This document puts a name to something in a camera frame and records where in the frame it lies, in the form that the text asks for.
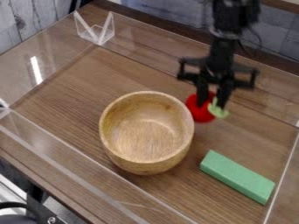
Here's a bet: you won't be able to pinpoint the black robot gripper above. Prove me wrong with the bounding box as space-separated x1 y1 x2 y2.
177 38 261 109

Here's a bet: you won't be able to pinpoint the red toy strawberry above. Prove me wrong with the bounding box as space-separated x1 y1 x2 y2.
186 92 230 123

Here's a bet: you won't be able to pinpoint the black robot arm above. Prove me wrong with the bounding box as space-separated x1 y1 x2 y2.
178 0 261 114

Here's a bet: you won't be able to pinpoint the wooden bowl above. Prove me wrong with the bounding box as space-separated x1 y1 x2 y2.
98 91 196 175

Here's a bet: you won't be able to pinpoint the green rectangular block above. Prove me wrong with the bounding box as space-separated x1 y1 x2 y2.
201 150 277 206

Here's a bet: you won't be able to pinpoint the clear acrylic enclosure walls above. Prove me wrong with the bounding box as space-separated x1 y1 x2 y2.
0 16 299 224

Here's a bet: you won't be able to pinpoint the black cable and clamp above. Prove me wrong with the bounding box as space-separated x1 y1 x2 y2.
0 192 61 224

